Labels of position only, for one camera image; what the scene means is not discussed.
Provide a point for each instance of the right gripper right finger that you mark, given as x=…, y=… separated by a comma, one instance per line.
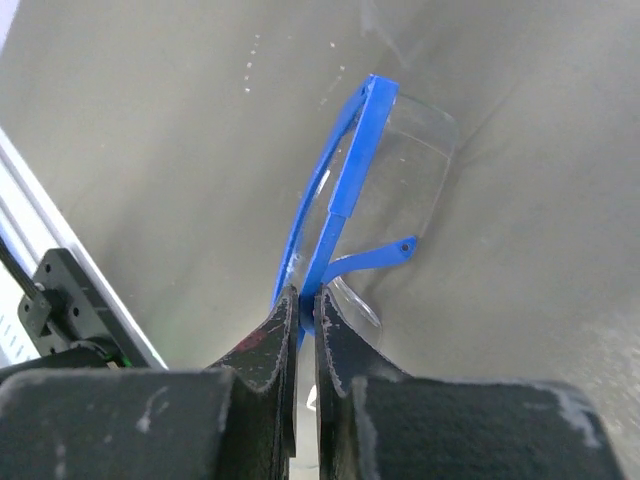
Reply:
x=375, y=421

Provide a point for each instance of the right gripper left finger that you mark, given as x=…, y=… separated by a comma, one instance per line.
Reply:
x=232, y=420

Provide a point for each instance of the blue safety glasses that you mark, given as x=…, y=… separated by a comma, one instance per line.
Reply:
x=363, y=216

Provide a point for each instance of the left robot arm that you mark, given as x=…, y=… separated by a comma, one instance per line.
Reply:
x=62, y=310

